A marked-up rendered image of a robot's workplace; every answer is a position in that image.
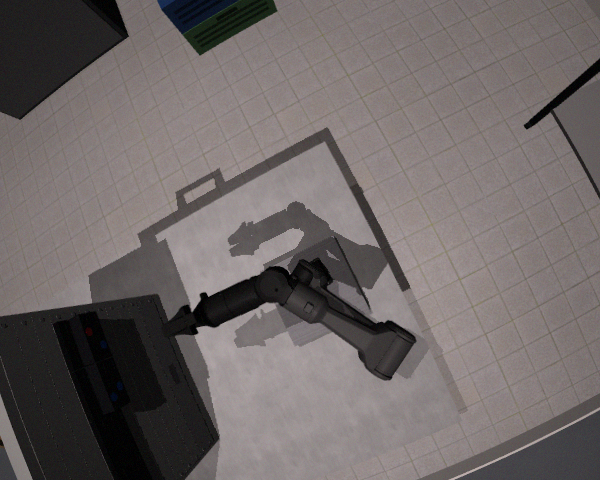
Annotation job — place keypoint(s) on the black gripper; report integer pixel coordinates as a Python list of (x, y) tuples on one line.
[(212, 309)]

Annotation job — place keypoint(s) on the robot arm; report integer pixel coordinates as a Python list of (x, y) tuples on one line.
[(379, 347)]

